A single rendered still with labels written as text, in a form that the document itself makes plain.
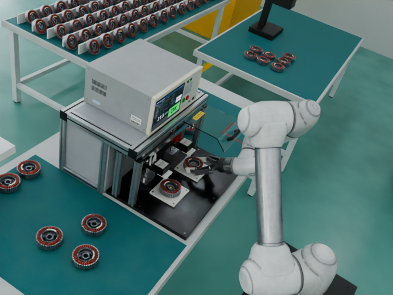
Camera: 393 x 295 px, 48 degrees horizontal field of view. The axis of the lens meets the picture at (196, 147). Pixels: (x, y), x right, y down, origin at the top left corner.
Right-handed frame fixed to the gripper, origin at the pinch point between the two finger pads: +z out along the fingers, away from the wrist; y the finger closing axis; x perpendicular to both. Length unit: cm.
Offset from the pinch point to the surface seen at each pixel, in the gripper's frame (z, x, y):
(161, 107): -10, 45, -26
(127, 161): 19.2, 17.6, -28.2
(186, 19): 98, 50, 183
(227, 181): -15.3, -12.7, 4.7
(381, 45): -13, -86, 507
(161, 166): 0.2, 13.6, -25.8
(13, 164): 66, 32, -58
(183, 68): -9, 54, 2
